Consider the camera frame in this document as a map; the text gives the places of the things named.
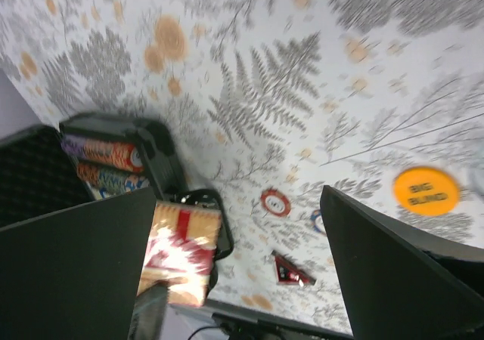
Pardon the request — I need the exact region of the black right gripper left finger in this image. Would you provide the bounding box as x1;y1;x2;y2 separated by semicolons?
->
1;188;156;339

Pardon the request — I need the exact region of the red purple chip row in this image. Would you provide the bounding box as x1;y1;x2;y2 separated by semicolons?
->
60;135;144;173

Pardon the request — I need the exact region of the blue green chip row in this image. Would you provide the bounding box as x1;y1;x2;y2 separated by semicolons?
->
76;162;150;195

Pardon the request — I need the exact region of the floral patterned table mat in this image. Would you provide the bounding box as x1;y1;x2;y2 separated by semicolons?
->
1;0;483;332

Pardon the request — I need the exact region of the blue 10 poker chip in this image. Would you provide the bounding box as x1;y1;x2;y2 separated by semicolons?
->
310;210;327;236

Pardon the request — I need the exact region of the red Texas Holdem card deck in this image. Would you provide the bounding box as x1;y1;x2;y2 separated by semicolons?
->
138;201;222;308

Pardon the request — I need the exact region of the red 5 poker chip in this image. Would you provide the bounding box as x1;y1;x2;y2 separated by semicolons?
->
260;188;291;218

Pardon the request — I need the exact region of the red triangular dealer button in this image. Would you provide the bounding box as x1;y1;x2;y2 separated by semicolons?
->
271;250;316;287

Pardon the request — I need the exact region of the yellow big blind button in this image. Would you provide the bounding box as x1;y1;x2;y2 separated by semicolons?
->
392;166;461;216

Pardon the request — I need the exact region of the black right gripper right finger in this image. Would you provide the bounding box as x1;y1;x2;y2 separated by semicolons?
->
320;185;483;339

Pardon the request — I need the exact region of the black poker set case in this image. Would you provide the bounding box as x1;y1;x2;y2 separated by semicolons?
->
0;113;234;340

